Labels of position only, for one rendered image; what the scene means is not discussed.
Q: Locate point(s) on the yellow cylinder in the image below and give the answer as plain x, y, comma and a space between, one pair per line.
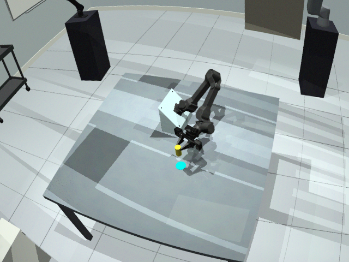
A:
177, 149

